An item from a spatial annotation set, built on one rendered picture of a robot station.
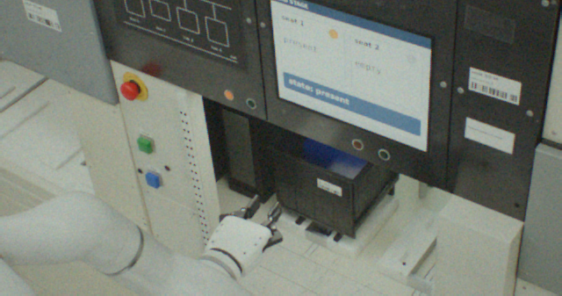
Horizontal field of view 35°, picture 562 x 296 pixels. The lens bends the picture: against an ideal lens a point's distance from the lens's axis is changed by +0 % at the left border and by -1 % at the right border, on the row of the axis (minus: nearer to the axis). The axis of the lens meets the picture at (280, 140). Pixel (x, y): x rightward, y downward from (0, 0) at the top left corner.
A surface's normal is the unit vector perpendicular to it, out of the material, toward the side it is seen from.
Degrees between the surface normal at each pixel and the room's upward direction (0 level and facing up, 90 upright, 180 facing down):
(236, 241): 2
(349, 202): 90
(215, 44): 90
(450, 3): 90
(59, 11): 90
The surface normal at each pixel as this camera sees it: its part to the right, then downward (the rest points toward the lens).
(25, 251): -0.18, 0.71
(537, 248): -0.57, 0.56
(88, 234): 0.68, 0.19
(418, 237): -0.07, -0.76
